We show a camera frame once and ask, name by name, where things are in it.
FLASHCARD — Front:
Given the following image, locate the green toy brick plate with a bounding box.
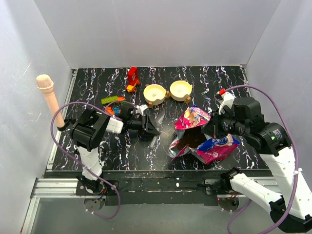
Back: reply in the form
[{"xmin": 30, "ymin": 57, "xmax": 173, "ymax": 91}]
[{"xmin": 101, "ymin": 96, "xmax": 118, "ymax": 105}]

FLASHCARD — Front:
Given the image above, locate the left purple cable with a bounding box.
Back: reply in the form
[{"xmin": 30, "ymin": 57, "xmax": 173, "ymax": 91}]
[{"xmin": 50, "ymin": 100, "xmax": 138, "ymax": 220}]

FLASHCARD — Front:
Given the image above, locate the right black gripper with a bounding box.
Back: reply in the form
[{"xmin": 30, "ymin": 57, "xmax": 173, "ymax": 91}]
[{"xmin": 200, "ymin": 107, "xmax": 249, "ymax": 139}]

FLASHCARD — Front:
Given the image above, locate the pink pet food bag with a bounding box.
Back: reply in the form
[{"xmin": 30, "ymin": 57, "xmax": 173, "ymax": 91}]
[{"xmin": 168, "ymin": 105, "xmax": 239, "ymax": 164}]

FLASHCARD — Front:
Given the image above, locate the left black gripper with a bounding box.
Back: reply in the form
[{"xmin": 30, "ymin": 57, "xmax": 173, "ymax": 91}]
[{"xmin": 127, "ymin": 115, "xmax": 159, "ymax": 137}]

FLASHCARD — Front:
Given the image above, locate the red toy block car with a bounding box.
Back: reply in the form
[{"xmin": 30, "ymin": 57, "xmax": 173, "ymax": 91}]
[{"xmin": 126, "ymin": 67, "xmax": 141, "ymax": 93}]

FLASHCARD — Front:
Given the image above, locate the black microphone tripod stand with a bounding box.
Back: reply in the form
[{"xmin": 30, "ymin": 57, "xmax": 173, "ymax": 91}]
[{"xmin": 57, "ymin": 118, "xmax": 77, "ymax": 132}]

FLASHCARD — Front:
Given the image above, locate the aluminium frame rail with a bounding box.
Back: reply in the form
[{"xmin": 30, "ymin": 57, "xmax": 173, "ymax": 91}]
[{"xmin": 20, "ymin": 69, "xmax": 82, "ymax": 234}]

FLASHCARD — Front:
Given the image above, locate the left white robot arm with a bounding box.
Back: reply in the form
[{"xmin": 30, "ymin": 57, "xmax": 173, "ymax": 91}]
[{"xmin": 70, "ymin": 104, "xmax": 165, "ymax": 195}]

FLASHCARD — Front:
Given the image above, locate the cream double pet bowl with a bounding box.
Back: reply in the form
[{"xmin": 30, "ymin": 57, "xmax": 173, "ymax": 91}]
[{"xmin": 143, "ymin": 80, "xmax": 193, "ymax": 108}]

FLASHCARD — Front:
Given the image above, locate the clear plastic scoop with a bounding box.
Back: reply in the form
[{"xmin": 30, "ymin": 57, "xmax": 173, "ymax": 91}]
[{"xmin": 149, "ymin": 110, "xmax": 165, "ymax": 149}]

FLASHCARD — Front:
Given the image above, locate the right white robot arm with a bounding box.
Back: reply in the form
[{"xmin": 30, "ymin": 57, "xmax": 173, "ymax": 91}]
[{"xmin": 202, "ymin": 89, "xmax": 312, "ymax": 233}]

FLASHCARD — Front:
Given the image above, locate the pink microphone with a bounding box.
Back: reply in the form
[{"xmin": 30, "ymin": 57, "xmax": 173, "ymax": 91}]
[{"xmin": 36, "ymin": 74, "xmax": 65, "ymax": 130}]

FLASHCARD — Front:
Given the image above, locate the orange curved toy track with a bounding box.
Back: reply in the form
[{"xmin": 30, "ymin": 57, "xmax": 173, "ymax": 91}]
[{"xmin": 105, "ymin": 97, "xmax": 125, "ymax": 115}]

